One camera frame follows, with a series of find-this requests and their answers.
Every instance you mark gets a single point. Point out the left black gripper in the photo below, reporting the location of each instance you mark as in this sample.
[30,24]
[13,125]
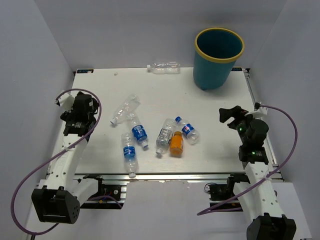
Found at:
[69,115]

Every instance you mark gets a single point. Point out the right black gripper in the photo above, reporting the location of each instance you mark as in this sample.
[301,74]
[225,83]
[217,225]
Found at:
[235,112]

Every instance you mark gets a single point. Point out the clear unlabelled plastic bottle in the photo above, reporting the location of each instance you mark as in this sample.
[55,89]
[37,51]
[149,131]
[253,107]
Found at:
[130,104]

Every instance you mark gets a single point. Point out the Pepsi label plastic bottle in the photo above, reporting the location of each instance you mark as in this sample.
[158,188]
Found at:
[187,130]

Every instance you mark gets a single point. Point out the clear bottle dark blue label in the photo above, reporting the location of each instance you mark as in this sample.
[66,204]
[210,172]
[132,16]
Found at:
[138,130]

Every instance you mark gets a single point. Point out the clear bottle light blue label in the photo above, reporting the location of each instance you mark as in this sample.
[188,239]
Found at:
[129,153]

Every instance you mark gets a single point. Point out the orange juice bottle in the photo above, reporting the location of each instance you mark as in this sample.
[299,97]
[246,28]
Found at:
[176,144]

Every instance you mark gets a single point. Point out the clear bottle with clear label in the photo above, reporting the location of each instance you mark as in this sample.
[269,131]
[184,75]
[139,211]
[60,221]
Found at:
[164,137]

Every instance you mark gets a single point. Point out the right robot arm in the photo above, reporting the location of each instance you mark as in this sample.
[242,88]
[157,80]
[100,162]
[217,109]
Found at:
[254,189]

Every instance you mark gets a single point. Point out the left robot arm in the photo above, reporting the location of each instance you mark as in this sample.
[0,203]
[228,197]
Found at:
[60,198]

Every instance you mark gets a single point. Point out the teal bin with yellow rim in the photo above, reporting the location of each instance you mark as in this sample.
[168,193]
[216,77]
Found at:
[216,51]

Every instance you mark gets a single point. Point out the blue corner sticker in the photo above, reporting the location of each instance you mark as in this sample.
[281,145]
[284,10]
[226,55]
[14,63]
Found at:
[85,71]

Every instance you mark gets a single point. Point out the clear bottle at back edge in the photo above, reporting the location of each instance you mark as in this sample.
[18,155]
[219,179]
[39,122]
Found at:
[164,68]

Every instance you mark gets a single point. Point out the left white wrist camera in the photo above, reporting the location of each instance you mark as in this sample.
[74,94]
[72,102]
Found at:
[66,102]

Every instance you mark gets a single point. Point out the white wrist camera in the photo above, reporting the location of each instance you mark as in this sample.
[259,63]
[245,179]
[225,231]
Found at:
[259,111]
[66,102]

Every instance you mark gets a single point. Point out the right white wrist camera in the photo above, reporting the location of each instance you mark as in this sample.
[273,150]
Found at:
[259,111]

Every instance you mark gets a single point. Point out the front aluminium rail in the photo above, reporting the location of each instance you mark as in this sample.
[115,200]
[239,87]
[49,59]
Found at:
[202,177]

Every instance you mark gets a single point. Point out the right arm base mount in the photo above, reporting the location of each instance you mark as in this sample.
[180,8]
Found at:
[220,191]

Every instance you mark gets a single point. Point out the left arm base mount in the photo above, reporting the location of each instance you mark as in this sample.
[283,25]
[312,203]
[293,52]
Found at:
[110,195]

